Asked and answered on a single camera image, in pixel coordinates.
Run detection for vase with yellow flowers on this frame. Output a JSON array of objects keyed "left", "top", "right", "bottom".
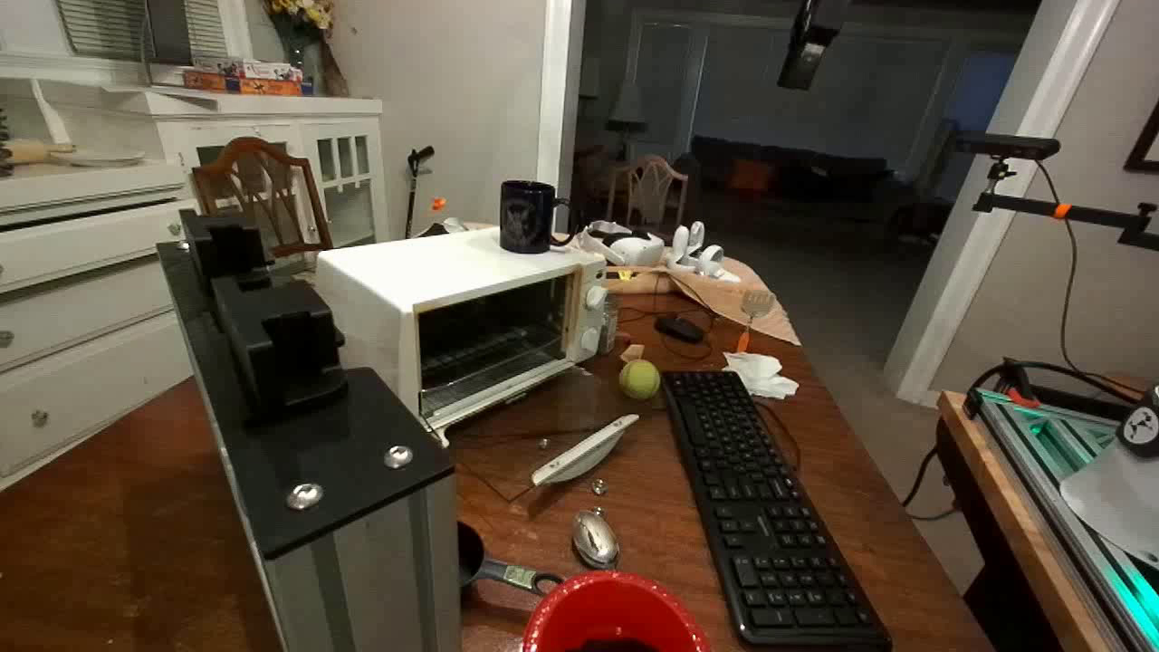
[{"left": 264, "top": 0, "right": 346, "bottom": 100}]

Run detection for white drawer dresser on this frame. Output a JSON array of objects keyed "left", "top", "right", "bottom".
[{"left": 0, "top": 161, "right": 196, "bottom": 494}]

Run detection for thin black cable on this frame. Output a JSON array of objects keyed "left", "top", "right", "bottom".
[{"left": 1032, "top": 156, "right": 1085, "bottom": 378}]

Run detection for grey aluminium post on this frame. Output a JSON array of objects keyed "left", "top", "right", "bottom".
[{"left": 155, "top": 240, "right": 462, "bottom": 652}]

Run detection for black mount bracket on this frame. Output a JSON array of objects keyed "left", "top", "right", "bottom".
[{"left": 179, "top": 212, "right": 350, "bottom": 427}]

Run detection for dark wooden dining chair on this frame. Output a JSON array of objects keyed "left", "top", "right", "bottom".
[{"left": 602, "top": 150, "right": 695, "bottom": 243}]

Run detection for white crumpled tissue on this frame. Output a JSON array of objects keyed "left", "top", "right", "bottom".
[{"left": 720, "top": 348, "right": 804, "bottom": 406}]

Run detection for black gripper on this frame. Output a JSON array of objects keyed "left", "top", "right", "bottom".
[{"left": 775, "top": 0, "right": 856, "bottom": 93}]

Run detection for black computer keyboard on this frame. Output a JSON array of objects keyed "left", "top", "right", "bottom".
[{"left": 658, "top": 366, "right": 893, "bottom": 652}]

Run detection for white toaster oven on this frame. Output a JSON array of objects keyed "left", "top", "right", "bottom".
[{"left": 313, "top": 228, "right": 622, "bottom": 441}]

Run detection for black camera on stand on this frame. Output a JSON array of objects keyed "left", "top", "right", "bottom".
[{"left": 954, "top": 126, "right": 1065, "bottom": 190}]

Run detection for brown wooden chair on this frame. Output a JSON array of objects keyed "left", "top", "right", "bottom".
[{"left": 187, "top": 135, "right": 338, "bottom": 261}]

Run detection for white game controllers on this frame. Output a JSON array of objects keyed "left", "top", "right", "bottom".
[{"left": 602, "top": 218, "right": 736, "bottom": 284}]

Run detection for glass oven door white handle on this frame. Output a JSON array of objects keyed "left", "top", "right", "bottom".
[{"left": 445, "top": 366, "right": 643, "bottom": 509}]

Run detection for black measuring cup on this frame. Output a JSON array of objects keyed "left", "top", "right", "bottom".
[{"left": 452, "top": 520, "right": 567, "bottom": 611}]

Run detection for dark blue mug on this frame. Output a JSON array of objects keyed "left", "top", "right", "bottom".
[{"left": 496, "top": 178, "right": 573, "bottom": 256}]

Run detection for small orange bottle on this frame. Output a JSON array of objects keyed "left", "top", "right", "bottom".
[{"left": 424, "top": 192, "right": 456, "bottom": 240}]

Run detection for orange basket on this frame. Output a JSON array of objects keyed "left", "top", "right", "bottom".
[{"left": 179, "top": 57, "right": 308, "bottom": 101}]

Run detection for white hutch cabinet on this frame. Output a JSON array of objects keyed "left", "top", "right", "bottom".
[{"left": 0, "top": 51, "right": 391, "bottom": 249}]

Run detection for black round knob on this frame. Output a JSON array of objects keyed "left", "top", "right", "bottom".
[{"left": 1117, "top": 389, "right": 1159, "bottom": 462}]

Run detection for green apple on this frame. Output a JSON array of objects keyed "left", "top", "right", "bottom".
[{"left": 616, "top": 357, "right": 665, "bottom": 406}]

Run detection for wooden side table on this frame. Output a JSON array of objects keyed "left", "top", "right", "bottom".
[{"left": 936, "top": 389, "right": 1132, "bottom": 652}]

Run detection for black upright stick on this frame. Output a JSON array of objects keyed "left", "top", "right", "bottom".
[{"left": 401, "top": 141, "right": 438, "bottom": 240}]

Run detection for aluminium frame green light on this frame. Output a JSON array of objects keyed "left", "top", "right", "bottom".
[{"left": 969, "top": 389, "right": 1159, "bottom": 652}]

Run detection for red bowl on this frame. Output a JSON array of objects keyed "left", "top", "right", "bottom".
[{"left": 519, "top": 569, "right": 714, "bottom": 652}]

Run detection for metal spoon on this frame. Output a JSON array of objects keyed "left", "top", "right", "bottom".
[{"left": 567, "top": 503, "right": 622, "bottom": 574}]

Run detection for dark picture frame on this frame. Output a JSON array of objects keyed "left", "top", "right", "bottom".
[{"left": 1124, "top": 100, "right": 1159, "bottom": 178}]

